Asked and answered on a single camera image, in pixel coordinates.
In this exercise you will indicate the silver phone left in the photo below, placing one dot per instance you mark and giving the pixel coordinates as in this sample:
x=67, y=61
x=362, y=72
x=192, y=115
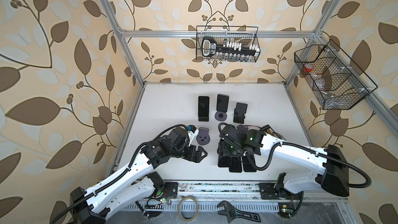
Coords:
x=203, y=106

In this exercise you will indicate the black charging board yellow plugs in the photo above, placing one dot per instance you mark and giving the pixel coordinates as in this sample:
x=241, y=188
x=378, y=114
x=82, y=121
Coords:
x=267, y=129

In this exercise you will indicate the black phone stand front left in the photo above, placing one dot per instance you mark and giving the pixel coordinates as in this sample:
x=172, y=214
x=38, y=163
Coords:
x=203, y=137

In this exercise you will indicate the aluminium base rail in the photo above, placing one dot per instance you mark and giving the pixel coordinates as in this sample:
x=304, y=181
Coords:
x=204, y=196

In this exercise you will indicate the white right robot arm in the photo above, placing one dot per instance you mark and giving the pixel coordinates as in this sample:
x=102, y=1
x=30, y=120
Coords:
x=327, y=169

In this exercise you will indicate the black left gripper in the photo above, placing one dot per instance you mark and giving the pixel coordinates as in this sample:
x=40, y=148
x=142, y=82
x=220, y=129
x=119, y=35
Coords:
x=192, y=157

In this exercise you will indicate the purple phone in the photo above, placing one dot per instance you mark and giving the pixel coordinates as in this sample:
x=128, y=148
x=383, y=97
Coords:
x=224, y=162

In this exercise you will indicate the black socket set tool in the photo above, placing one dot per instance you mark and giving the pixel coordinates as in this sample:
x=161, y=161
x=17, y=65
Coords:
x=209, y=47

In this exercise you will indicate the black flat stand back right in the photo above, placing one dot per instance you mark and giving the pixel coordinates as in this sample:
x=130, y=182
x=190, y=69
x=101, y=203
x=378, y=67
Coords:
x=240, y=113

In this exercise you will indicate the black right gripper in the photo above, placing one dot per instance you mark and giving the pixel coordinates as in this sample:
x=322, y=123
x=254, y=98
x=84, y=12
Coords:
x=222, y=149

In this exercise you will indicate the black wire basket right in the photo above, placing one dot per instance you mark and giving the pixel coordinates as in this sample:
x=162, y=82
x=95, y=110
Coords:
x=339, y=81

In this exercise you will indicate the grey round stand front right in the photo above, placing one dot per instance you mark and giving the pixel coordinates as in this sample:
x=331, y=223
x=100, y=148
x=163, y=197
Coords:
x=243, y=128

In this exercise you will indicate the grey round phone stand back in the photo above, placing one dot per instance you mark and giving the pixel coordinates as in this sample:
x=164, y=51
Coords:
x=221, y=116

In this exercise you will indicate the black wire basket back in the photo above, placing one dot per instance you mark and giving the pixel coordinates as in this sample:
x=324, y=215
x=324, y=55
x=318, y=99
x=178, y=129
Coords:
x=243, y=34

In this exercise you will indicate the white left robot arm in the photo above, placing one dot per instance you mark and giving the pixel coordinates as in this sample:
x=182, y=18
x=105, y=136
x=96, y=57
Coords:
x=136, y=180

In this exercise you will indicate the black flat phone stand left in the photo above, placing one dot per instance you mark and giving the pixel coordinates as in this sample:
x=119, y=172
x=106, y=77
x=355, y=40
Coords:
x=203, y=119

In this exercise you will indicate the black adjustable wrench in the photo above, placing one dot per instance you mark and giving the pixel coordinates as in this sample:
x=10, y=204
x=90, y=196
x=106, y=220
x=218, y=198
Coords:
x=232, y=213

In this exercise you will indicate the black wire basket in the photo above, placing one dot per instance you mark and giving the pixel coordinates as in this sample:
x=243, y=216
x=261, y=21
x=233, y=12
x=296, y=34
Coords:
x=243, y=34
x=339, y=81

